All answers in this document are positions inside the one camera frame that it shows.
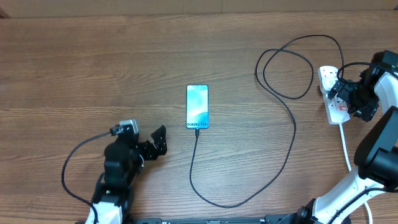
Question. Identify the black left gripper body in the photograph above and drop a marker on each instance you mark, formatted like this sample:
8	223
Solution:
145	150

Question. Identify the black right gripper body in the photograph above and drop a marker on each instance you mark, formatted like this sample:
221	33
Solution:
362	98

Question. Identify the blue-screen Samsung smartphone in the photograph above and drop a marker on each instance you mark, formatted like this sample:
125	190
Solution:
197	111

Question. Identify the white power strip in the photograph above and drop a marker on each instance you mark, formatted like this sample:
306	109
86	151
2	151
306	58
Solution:
336	109

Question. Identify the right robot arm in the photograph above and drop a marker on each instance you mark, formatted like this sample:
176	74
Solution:
375	160

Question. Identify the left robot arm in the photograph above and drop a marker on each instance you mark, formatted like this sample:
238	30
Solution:
124	161

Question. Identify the white charger plug adapter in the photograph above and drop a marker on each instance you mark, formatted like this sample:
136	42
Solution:
327	83

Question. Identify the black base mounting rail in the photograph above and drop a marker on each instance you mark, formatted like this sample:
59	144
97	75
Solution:
268	219

